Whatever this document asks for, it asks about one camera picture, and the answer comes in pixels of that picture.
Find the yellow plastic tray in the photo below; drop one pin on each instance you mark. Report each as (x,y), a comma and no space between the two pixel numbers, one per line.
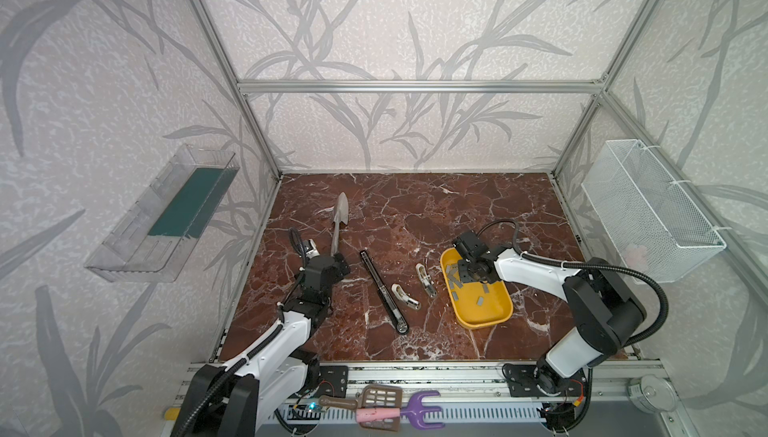
(497,308)

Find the grey staple strips pile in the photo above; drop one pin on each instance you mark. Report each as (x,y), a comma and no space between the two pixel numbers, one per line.
(465,293)

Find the green toy shovel yellow handle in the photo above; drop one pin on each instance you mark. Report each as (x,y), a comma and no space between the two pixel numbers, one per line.
(171,413)

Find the purple toy fork pink handle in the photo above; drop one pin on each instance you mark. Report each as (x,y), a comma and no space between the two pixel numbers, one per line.
(415,411)

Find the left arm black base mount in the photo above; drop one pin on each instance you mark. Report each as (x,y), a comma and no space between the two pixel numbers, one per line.
(330,380)

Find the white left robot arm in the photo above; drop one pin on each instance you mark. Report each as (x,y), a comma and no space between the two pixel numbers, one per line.
(238,395)

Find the round grey metal disc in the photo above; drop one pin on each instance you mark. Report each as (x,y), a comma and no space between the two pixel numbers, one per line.
(652,395)

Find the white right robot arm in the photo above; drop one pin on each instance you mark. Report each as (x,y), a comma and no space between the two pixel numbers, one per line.
(605,311)

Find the grey toy trowel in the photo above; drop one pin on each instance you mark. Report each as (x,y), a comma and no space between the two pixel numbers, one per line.
(340,217)

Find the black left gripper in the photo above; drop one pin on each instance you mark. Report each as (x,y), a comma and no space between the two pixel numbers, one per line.
(332,263)

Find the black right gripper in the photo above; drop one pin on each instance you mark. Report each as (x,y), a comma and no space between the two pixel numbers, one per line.
(475,267)

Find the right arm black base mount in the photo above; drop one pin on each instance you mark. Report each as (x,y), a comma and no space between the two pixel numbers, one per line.
(528,380)

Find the white wire mesh basket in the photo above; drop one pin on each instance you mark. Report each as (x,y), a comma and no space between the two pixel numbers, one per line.
(651,220)

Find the clear plastic wall bin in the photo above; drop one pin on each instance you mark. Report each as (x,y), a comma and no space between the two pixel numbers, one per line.
(153,241)

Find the brown toy spatula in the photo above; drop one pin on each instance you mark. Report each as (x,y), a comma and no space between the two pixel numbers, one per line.
(373,395)

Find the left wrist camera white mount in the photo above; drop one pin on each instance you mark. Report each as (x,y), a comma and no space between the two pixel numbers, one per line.
(310,249)

